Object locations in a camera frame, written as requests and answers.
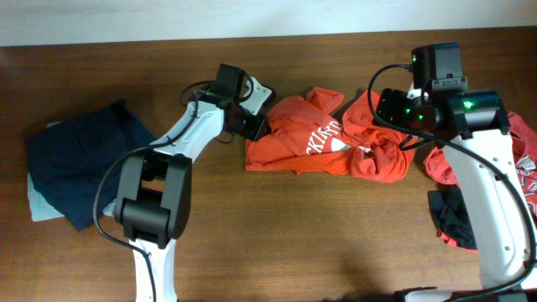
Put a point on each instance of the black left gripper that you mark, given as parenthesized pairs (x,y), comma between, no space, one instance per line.
(250,126)

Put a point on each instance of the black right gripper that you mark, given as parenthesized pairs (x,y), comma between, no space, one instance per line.
(390,103)

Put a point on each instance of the orange t-shirt white print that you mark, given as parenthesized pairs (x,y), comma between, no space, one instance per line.
(305,137)

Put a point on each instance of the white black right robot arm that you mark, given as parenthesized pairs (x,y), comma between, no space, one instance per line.
(473,131)

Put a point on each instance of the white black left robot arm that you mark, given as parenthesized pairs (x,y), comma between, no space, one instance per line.
(154,193)

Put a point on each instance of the black shirt in pile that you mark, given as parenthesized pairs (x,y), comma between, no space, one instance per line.
(449,215)

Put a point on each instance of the red patterned shirt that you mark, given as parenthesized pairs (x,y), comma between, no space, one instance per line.
(524,149)

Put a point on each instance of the folded light blue shirt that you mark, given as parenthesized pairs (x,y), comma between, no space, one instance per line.
(40,209)

